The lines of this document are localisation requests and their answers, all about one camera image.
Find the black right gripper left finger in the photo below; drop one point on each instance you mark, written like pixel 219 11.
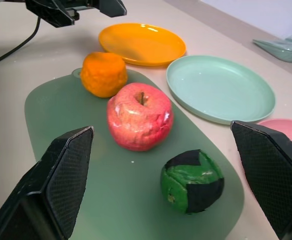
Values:
pixel 48 195

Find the pink plate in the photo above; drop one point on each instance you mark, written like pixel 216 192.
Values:
pixel 288 130

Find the orange plate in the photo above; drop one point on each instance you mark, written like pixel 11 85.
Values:
pixel 145 42

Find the pale green plate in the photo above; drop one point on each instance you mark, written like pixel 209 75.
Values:
pixel 218 87

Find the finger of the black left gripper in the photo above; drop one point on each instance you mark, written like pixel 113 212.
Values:
pixel 112 7
pixel 49 11

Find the red apple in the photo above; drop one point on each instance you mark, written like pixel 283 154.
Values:
pixel 139 117

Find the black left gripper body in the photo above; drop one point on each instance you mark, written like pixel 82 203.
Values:
pixel 74 13

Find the orange fruit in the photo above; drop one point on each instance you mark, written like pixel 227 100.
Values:
pixel 103 75

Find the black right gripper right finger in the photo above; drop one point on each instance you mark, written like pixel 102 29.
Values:
pixel 268 170

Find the green fruit with black tape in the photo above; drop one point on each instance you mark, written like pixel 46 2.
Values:
pixel 185 175

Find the green cutting mat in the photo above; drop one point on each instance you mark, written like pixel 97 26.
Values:
pixel 110 190

